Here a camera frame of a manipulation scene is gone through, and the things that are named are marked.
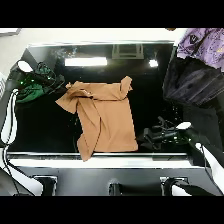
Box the purple garment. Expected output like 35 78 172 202
176 28 224 73

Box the black garment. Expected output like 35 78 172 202
162 46 224 108

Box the brown T-shirt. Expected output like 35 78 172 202
55 75 139 162

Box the silver frame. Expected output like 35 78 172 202
5 151 214 197

